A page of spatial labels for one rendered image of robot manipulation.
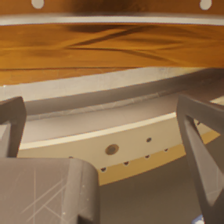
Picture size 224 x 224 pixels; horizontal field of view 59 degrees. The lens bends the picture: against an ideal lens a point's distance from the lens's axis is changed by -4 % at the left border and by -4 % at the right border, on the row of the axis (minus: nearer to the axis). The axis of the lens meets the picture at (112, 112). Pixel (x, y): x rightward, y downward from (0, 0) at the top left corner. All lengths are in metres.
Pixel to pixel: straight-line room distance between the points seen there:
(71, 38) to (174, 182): 0.25
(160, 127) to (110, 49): 0.10
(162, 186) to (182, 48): 0.20
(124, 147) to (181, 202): 0.19
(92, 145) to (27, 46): 0.12
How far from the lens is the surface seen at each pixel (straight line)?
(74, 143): 0.19
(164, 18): 0.22
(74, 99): 0.23
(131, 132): 0.20
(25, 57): 0.23
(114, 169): 0.28
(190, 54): 0.24
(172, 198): 0.36
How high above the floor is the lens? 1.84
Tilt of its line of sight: 35 degrees down
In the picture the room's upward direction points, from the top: straight up
